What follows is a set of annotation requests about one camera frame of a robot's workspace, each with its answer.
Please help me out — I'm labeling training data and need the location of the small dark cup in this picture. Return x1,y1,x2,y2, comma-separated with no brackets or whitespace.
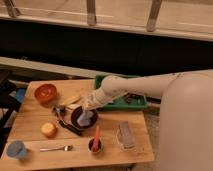
88,138,103,155

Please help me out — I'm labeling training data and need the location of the silver fork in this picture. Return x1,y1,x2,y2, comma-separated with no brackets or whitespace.
40,145,73,152

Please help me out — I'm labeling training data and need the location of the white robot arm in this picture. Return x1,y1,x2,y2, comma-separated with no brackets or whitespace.
85,69,213,171

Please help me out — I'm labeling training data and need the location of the bunch of dark grapes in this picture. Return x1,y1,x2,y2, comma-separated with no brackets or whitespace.
124,93,141,104

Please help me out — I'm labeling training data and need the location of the black chair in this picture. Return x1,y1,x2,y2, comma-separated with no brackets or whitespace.
0,69,21,145

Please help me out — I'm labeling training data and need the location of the white grey towel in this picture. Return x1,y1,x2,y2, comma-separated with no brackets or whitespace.
77,110,93,127

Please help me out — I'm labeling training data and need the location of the yellow apple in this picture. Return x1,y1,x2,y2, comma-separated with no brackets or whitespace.
41,122,57,137

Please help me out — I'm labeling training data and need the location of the black handled can opener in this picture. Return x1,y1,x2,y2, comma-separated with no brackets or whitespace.
53,105,82,136

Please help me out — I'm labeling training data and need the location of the yellow banana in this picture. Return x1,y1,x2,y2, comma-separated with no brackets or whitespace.
59,95,81,106

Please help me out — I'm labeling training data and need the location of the orange bowl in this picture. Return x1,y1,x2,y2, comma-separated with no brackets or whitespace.
34,84,57,104

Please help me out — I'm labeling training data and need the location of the purple bowl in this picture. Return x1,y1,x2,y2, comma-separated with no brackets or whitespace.
71,106,98,129

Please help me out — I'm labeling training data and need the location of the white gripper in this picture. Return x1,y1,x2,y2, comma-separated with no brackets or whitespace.
82,89,112,111

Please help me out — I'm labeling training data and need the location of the green plastic tray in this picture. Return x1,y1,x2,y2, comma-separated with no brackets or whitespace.
94,73,149,111

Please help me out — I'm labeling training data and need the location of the orange carrot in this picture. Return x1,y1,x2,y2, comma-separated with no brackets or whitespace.
92,125,100,152

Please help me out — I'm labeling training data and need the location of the blue plastic cup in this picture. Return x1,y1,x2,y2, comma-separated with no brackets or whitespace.
6,140,27,159

